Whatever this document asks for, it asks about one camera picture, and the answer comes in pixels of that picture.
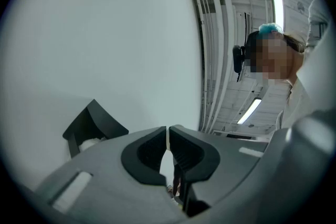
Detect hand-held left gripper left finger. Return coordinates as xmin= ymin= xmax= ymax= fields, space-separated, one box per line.
xmin=35 ymin=125 xmax=185 ymax=224

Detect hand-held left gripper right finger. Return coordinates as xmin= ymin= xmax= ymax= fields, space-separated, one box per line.
xmin=169 ymin=124 xmax=271 ymax=219

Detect black shelf paper holder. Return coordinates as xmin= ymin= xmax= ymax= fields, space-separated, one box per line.
xmin=62 ymin=99 xmax=130 ymax=158

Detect short ceiling light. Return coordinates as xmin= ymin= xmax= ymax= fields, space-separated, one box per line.
xmin=236 ymin=98 xmax=263 ymax=125

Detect person's head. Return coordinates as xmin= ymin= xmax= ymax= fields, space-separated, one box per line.
xmin=245 ymin=30 xmax=307 ymax=87

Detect person's grey sweater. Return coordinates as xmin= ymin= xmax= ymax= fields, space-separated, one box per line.
xmin=275 ymin=0 xmax=336 ymax=131

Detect bundle of white pipes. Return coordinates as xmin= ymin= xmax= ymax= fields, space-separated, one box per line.
xmin=178 ymin=0 xmax=237 ymax=134

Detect white air conditioner unit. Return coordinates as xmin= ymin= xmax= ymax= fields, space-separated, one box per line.
xmin=235 ymin=9 xmax=253 ymax=35

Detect teal hair scrunchie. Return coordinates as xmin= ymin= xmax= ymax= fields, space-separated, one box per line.
xmin=258 ymin=22 xmax=285 ymax=35

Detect long ceiling light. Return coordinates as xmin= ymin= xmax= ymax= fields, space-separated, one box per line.
xmin=264 ymin=0 xmax=285 ymax=35

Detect black head-mounted camera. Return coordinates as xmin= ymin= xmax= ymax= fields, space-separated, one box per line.
xmin=232 ymin=45 xmax=247 ymax=82

